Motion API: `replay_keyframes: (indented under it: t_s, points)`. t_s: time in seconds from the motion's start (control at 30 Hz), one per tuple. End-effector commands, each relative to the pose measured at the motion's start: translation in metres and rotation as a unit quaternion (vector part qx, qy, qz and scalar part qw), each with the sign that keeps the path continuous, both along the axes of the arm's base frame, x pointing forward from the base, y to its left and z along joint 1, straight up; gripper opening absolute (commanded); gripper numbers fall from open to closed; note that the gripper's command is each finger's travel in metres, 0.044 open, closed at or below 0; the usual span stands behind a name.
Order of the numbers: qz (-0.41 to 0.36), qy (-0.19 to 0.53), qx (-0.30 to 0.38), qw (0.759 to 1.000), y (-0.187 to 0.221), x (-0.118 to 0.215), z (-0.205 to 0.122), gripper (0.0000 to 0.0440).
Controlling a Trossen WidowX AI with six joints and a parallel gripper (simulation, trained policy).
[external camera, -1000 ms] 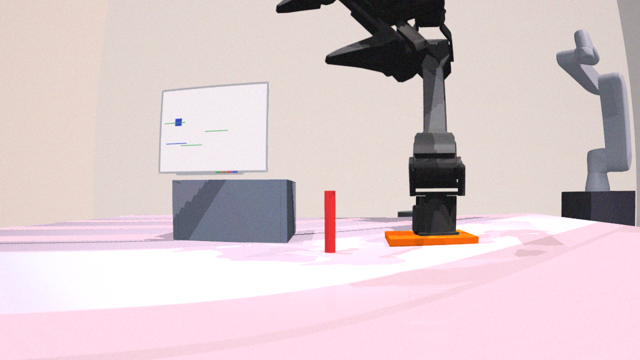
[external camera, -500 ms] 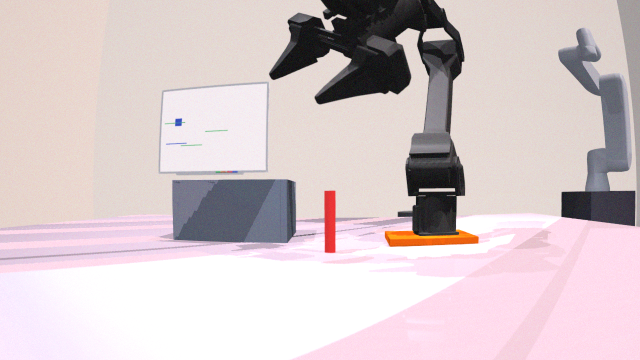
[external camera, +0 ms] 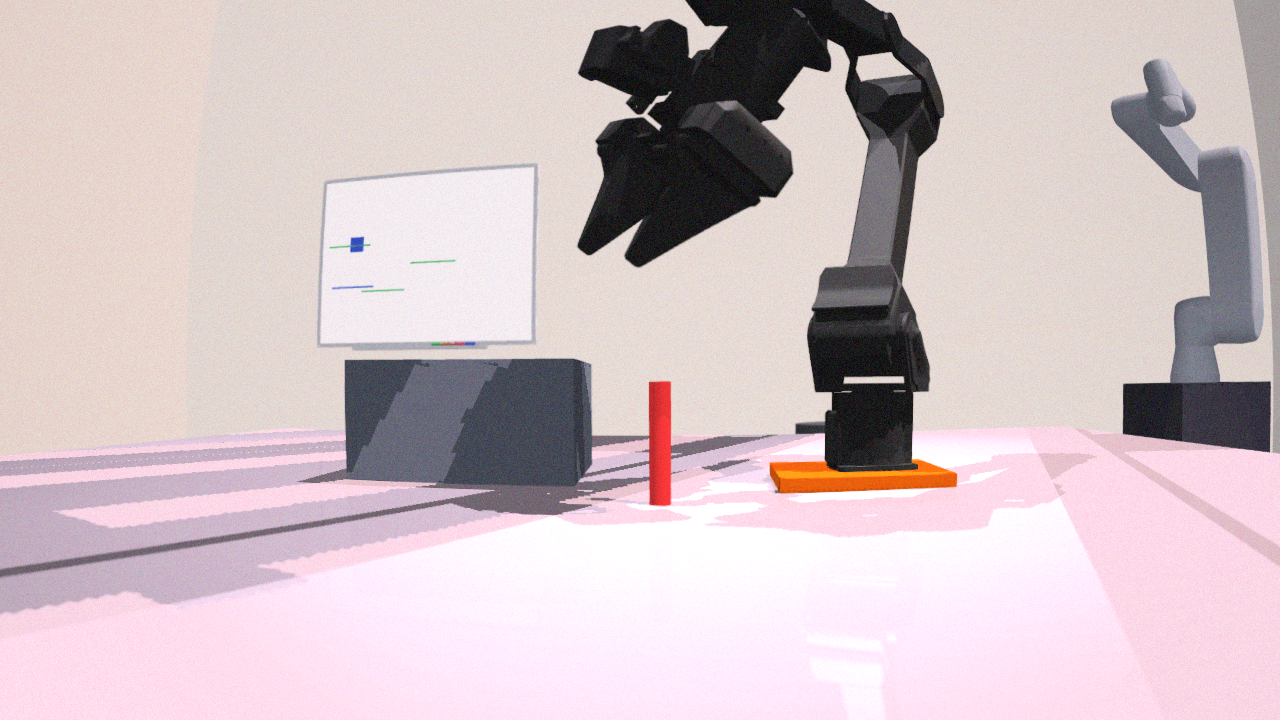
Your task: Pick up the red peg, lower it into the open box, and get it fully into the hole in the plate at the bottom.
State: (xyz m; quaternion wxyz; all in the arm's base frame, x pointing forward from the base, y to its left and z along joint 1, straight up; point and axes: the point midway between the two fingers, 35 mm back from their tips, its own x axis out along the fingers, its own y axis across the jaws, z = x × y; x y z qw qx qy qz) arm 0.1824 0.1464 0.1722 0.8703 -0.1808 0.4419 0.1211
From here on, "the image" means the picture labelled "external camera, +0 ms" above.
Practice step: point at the red peg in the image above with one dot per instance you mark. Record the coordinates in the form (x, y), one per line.
(660, 443)

